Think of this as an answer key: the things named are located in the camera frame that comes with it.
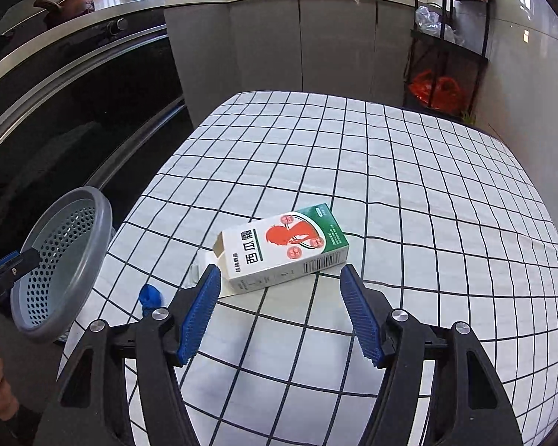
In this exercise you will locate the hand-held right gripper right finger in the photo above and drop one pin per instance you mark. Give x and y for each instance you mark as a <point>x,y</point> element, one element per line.
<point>360,316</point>

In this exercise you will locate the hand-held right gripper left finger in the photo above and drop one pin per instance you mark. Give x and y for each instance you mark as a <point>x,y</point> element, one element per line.
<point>200,316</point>

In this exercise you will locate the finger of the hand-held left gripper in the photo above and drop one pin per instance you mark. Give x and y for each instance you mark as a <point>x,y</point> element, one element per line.
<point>4,260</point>
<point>25,262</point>

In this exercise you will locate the grey perforated plastic basket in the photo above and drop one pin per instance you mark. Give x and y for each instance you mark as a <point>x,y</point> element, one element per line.
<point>74,241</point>

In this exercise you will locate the white green medicine box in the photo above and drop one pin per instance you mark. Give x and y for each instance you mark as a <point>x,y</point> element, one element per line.
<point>279,251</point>

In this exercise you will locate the small blue plastic piece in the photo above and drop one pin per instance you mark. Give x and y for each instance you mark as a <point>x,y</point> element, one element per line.
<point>149,296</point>

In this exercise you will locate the white black checked tablecloth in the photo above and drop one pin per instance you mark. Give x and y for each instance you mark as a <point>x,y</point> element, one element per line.
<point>400,195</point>

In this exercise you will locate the black built-in oven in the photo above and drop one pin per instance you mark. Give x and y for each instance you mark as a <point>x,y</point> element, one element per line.
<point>74,125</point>

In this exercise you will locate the red plastic bag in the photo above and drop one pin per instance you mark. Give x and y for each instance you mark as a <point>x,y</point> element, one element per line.
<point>435,90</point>

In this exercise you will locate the brown cooking pot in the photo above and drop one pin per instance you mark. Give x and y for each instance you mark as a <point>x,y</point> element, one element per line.
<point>69,7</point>

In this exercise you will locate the grey kitchen cabinets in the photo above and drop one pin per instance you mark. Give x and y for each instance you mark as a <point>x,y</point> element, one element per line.
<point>269,42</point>

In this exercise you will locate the clear plastic bag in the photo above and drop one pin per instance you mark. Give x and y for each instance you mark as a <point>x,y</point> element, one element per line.
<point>428,18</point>

